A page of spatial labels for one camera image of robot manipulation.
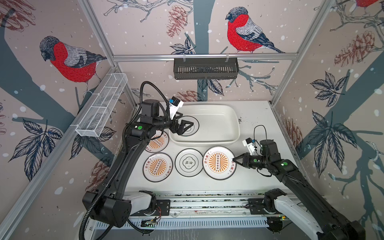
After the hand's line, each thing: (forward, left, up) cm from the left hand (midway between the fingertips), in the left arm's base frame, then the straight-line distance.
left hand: (185, 118), depth 68 cm
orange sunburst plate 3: (-13, -16, -22) cm, 30 cm away
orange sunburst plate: (+7, +20, -34) cm, 40 cm away
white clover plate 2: (-7, -1, -33) cm, 34 cm away
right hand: (-12, -24, -20) cm, 33 cm away
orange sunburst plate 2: (-10, +18, -34) cm, 40 cm away
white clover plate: (+18, -4, -32) cm, 36 cm away
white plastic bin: (+20, -22, -31) cm, 43 cm away
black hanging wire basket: (+50, -12, -5) cm, 52 cm away
